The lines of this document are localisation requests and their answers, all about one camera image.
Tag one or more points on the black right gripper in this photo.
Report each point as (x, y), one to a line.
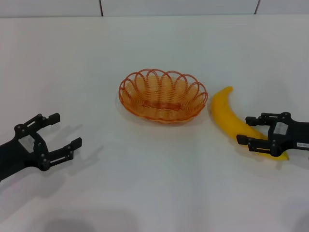
(293, 135)

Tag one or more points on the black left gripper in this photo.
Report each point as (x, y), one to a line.
(14, 157)

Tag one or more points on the yellow banana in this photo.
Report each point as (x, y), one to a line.
(227, 116)

